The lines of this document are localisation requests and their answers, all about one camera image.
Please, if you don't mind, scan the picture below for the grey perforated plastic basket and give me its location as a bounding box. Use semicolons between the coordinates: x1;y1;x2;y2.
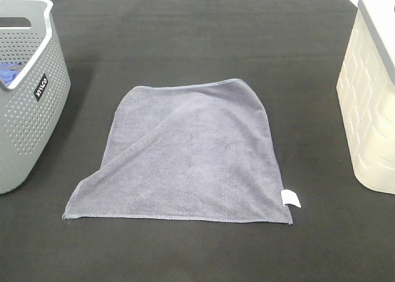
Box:
1;0;70;194

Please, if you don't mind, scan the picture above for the grey microfibre towel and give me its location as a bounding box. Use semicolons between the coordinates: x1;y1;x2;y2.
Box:
63;78;293;225

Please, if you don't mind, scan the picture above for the cream white plastic basket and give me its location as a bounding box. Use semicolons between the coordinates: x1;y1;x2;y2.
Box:
336;0;394;194

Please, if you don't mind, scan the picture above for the black table cloth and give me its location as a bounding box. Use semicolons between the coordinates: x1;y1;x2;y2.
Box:
1;0;394;281

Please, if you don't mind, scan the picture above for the blue cloth in basket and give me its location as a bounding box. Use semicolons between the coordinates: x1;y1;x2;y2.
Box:
0;62;25;87

